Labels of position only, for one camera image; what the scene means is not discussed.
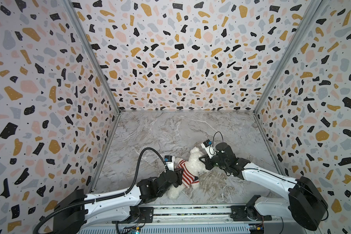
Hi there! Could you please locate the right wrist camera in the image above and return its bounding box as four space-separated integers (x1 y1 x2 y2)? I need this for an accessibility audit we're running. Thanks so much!
201 139 215 159

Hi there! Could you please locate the thin black right camera cable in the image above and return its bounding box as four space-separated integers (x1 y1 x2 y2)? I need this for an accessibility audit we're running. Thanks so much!
212 131 330 234

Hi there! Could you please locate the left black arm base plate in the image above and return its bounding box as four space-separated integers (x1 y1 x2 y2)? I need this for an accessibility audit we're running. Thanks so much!
112 206 154 224

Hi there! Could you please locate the aluminium corner post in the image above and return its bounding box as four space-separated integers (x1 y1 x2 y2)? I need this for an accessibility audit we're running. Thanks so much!
254 0 322 115
62 0 121 115

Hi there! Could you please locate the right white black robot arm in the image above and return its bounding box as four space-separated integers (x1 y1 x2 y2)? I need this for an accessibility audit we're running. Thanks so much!
199 140 329 231

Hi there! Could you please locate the left aluminium corner post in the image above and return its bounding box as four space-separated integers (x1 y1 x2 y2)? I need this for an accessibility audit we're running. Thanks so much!
62 0 121 115

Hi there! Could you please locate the black corrugated cable conduit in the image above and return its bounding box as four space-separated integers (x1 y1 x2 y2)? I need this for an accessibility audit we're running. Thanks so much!
33 147 167 234

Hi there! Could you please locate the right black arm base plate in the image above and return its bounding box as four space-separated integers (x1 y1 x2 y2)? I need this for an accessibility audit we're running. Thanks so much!
230 205 272 222

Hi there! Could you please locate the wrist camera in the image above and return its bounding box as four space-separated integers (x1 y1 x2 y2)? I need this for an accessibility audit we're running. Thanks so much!
164 155 175 171
201 139 215 159

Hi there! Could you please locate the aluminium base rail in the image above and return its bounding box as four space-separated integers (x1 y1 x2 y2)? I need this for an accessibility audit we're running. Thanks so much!
91 198 307 228

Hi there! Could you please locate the white plush teddy bear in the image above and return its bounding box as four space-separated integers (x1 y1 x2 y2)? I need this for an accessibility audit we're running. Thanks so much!
167 147 208 200

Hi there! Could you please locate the white vented cable duct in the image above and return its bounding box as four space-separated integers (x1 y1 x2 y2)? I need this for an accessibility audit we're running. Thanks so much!
79 224 251 234

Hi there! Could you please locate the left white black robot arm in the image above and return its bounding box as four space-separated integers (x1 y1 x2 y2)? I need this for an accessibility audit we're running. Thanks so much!
53 168 183 234

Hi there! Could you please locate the red white striped knit sweater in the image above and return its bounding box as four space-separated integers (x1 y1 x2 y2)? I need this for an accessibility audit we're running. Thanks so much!
177 160 199 188

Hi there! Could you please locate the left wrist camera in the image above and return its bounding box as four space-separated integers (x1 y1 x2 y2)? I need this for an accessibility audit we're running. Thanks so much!
164 155 175 171

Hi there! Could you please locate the right aluminium corner post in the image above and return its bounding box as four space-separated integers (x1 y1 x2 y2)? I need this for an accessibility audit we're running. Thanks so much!
254 0 322 115

